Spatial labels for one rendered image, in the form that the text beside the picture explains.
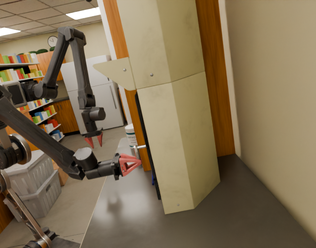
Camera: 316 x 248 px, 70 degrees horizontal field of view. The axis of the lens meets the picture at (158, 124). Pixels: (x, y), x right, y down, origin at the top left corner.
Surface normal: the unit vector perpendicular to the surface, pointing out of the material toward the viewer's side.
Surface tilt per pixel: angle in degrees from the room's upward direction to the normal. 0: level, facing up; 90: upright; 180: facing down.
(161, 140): 90
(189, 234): 0
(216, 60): 90
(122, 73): 90
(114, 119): 90
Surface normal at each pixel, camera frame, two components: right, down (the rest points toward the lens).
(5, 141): 0.88, -0.05
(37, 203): 0.07, 0.36
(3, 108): 0.69, -0.33
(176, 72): 0.72, 0.06
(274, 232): -0.20, -0.94
